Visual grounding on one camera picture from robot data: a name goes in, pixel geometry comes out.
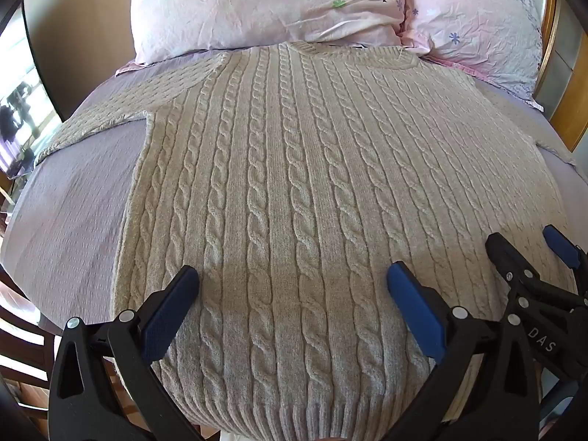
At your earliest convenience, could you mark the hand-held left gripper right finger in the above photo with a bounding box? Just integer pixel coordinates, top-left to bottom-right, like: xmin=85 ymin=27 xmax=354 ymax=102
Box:
xmin=386 ymin=260 xmax=542 ymax=441

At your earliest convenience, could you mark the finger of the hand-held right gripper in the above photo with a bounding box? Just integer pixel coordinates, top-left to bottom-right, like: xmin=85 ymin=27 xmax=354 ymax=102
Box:
xmin=486 ymin=232 xmax=588 ymax=308
xmin=542 ymin=224 xmax=588 ymax=295

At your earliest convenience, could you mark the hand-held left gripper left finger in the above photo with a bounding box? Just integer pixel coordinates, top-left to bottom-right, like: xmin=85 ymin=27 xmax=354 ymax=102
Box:
xmin=48 ymin=265 xmax=205 ymax=441

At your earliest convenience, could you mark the beige cable knit sweater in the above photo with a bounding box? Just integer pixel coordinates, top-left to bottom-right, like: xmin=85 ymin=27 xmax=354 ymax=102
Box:
xmin=34 ymin=41 xmax=576 ymax=441

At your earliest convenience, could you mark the dark wooden chair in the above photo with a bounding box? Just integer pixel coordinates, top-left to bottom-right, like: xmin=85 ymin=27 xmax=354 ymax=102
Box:
xmin=0 ymin=264 xmax=62 ymax=405

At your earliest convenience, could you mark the wooden headboard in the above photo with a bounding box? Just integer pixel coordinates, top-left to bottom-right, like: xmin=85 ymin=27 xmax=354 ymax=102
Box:
xmin=533 ymin=0 xmax=588 ymax=153

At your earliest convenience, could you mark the pink floral pillow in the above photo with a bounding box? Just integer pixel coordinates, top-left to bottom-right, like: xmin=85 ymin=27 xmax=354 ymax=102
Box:
xmin=399 ymin=0 xmax=546 ymax=107
xmin=131 ymin=0 xmax=409 ymax=66

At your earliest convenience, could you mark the window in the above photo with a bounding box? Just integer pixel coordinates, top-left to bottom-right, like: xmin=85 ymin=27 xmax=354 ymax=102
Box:
xmin=0 ymin=7 xmax=65 ymax=180

